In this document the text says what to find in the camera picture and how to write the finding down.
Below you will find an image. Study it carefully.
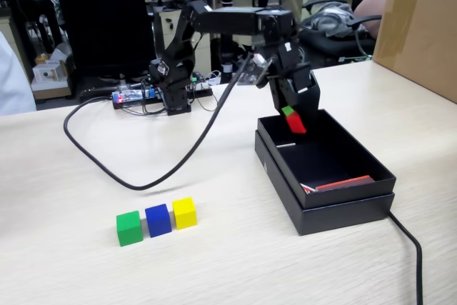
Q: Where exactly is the grey crumpled clothing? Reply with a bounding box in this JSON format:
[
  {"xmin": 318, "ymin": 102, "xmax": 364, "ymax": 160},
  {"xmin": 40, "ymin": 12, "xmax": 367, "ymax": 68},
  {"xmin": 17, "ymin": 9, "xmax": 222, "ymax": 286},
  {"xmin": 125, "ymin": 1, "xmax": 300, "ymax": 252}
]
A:
[{"xmin": 308, "ymin": 1, "xmax": 367, "ymax": 38}]

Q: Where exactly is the thick black camera cable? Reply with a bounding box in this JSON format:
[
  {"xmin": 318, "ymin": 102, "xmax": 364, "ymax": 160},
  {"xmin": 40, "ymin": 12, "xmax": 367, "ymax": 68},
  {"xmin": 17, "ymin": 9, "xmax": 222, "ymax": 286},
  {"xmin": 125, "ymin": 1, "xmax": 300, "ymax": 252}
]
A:
[{"xmin": 63, "ymin": 53, "xmax": 251, "ymax": 191}]

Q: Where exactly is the large brown cardboard box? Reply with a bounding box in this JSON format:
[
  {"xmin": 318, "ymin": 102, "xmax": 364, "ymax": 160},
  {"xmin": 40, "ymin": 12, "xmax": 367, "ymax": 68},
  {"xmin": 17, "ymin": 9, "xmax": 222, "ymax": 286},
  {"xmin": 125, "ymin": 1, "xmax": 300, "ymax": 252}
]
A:
[{"xmin": 372, "ymin": 0, "xmax": 457, "ymax": 104}]

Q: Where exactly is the black mesh office chair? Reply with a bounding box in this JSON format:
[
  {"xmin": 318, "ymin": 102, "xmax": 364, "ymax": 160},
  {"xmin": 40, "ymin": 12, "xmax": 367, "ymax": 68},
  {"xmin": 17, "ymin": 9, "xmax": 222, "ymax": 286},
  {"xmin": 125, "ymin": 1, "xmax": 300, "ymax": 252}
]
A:
[{"xmin": 49, "ymin": 0, "xmax": 155, "ymax": 101}]

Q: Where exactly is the robot controller circuit board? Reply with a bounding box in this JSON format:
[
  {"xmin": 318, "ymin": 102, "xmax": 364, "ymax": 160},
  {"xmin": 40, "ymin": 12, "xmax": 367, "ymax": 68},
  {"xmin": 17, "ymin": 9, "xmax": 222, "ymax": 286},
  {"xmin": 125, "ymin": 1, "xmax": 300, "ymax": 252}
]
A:
[{"xmin": 111, "ymin": 89, "xmax": 159, "ymax": 104}]

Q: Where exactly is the blue wooden cube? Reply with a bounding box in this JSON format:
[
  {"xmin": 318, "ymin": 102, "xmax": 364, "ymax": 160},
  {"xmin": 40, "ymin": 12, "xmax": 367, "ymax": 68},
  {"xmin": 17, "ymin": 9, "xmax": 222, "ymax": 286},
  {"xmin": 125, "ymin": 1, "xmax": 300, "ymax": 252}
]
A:
[{"xmin": 144, "ymin": 203, "xmax": 173, "ymax": 239}]

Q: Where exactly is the red wooden cube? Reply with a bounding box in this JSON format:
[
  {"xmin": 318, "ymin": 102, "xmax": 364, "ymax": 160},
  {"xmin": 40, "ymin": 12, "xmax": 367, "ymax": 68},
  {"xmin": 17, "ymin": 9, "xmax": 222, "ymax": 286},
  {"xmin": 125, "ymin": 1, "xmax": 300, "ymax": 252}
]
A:
[{"xmin": 286, "ymin": 111, "xmax": 308, "ymax": 135}]

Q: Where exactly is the orange red booklet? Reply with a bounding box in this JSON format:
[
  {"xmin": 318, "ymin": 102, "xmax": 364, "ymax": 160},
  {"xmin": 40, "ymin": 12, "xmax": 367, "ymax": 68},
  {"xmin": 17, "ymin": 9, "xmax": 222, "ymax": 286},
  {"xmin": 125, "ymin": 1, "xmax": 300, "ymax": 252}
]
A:
[{"xmin": 316, "ymin": 175, "xmax": 375, "ymax": 191}]

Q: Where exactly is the white product box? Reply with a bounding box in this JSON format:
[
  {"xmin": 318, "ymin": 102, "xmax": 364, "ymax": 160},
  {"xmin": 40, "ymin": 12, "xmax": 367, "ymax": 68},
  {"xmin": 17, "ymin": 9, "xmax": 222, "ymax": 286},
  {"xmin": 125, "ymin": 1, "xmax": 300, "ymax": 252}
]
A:
[{"xmin": 32, "ymin": 63, "xmax": 62, "ymax": 84}]

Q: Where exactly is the green wooden cube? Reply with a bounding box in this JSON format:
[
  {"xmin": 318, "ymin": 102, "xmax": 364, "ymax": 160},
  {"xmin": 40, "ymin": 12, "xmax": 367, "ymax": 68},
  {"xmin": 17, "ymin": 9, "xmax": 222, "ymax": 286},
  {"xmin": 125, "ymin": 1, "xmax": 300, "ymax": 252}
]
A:
[{"xmin": 116, "ymin": 210, "xmax": 144, "ymax": 248}]

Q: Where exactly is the black box inner tray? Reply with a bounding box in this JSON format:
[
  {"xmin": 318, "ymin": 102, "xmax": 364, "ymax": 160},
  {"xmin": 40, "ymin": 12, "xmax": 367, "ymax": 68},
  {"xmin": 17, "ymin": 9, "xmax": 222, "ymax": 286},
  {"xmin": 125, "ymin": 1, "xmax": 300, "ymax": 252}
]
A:
[{"xmin": 256, "ymin": 107, "xmax": 398, "ymax": 210}]

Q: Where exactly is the black open box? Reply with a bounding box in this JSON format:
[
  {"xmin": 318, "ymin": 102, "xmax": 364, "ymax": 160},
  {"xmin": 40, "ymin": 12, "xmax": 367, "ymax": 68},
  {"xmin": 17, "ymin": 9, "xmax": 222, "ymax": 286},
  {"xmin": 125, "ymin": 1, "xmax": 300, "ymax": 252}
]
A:
[{"xmin": 253, "ymin": 129, "xmax": 396, "ymax": 237}]

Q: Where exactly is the yellow wooden cube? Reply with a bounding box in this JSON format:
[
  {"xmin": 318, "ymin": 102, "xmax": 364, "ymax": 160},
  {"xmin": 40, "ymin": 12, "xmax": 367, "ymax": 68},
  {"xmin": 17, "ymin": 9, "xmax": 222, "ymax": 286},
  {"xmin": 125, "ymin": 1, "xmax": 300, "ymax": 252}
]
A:
[{"xmin": 172, "ymin": 196, "xmax": 198, "ymax": 231}]

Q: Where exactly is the black power strip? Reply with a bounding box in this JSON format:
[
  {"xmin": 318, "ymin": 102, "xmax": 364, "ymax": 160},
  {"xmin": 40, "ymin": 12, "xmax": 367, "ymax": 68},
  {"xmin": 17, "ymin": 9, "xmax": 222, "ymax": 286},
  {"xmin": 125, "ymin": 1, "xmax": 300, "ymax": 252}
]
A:
[{"xmin": 111, "ymin": 85, "xmax": 215, "ymax": 111}]

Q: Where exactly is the small wrist camera board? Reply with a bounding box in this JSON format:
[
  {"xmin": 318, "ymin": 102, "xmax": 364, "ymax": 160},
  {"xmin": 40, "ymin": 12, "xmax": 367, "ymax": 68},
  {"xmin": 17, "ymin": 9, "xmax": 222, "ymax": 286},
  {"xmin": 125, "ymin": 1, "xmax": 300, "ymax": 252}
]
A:
[{"xmin": 237, "ymin": 53, "xmax": 276, "ymax": 88}]

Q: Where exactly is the black office chair with armrests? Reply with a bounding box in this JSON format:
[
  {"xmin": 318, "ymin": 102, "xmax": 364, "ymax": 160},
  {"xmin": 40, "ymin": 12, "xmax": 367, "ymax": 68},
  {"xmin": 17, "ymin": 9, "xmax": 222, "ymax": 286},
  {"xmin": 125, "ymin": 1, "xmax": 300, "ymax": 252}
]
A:
[{"xmin": 298, "ymin": 0, "xmax": 383, "ymax": 66}]

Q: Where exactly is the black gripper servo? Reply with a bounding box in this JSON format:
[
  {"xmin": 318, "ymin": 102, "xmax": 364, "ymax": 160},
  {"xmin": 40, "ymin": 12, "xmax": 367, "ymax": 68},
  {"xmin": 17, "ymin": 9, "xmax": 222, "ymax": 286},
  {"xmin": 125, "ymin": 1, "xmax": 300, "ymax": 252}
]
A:
[{"xmin": 267, "ymin": 64, "xmax": 321, "ymax": 121}]

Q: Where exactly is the person in white shirt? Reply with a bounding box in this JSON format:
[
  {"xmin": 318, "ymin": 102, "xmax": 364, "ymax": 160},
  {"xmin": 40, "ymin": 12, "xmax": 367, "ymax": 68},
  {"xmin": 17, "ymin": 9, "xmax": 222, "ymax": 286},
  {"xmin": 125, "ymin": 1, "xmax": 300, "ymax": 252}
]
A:
[{"xmin": 0, "ymin": 0, "xmax": 38, "ymax": 116}]

